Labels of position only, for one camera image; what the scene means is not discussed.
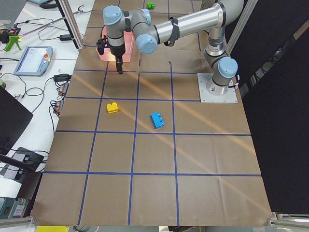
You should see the green toy block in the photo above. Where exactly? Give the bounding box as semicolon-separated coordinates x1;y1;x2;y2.
146;1;155;9

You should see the teach pendant tablet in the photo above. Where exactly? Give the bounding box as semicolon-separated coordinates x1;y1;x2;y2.
14;46;53;76

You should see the black monitor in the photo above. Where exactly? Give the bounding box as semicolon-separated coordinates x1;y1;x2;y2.
0;87;33;155

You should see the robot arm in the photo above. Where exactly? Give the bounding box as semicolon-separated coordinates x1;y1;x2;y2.
97;0;244;96

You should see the black power adapter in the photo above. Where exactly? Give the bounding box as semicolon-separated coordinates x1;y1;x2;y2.
59;34;72;41

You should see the green handled reacher tool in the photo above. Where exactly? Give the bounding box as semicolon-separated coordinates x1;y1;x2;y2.
4;35;22;52

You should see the yellow toy block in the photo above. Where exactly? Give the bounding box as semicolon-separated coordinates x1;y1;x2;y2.
106;102;119;114

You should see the blue toy block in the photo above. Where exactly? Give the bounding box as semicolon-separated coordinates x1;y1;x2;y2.
150;112;165;129

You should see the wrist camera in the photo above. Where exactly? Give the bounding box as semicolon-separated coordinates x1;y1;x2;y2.
96;35;109;56

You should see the aluminium frame post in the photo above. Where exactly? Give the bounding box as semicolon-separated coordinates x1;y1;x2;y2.
56;0;84;50

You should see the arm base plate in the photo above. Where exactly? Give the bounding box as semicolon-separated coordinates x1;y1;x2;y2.
197;73;238;103

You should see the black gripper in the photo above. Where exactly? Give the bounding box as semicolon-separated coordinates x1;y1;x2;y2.
111;44;125;74

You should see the pink plastic box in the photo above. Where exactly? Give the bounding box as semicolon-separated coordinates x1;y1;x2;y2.
97;31;135;63

